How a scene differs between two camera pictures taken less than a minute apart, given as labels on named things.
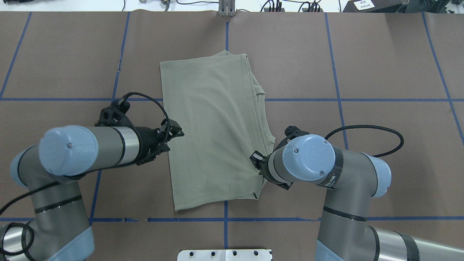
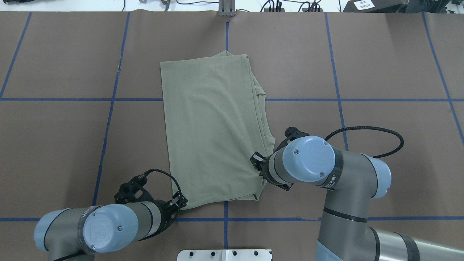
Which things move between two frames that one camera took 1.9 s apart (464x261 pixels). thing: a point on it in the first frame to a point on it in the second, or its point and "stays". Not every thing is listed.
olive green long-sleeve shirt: x=216 y=114 stays
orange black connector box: x=267 y=9 stays
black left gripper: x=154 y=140 to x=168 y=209
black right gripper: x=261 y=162 stays
